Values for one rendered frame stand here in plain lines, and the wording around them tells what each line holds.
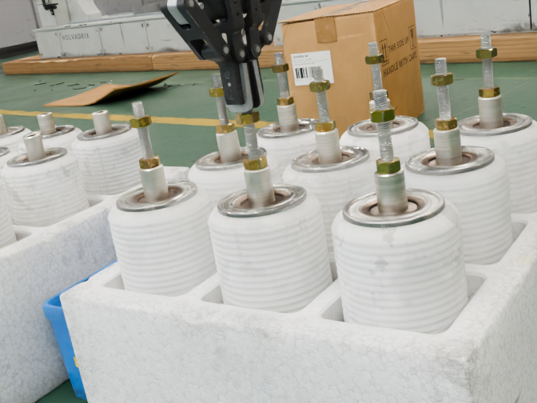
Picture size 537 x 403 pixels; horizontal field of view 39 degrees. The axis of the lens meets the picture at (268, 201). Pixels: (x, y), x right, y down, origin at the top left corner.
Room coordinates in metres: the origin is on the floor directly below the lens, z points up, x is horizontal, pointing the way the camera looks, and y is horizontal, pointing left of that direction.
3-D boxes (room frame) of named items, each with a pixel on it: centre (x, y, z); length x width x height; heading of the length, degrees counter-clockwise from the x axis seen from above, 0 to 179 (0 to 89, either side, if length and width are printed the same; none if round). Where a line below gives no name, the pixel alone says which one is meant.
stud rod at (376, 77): (0.79, -0.13, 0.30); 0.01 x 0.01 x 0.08
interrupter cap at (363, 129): (0.79, -0.13, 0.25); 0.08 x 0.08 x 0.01
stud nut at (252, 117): (0.60, 0.01, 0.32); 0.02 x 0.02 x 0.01; 55
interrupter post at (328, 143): (0.69, -0.06, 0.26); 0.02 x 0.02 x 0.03
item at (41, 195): (0.94, 0.28, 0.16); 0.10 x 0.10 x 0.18
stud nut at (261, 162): (0.60, 0.01, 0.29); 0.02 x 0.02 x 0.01; 55
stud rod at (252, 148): (0.60, 0.01, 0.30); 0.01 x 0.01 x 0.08
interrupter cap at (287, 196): (0.60, 0.01, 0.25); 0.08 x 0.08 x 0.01
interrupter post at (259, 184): (0.60, 0.01, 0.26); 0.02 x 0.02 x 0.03
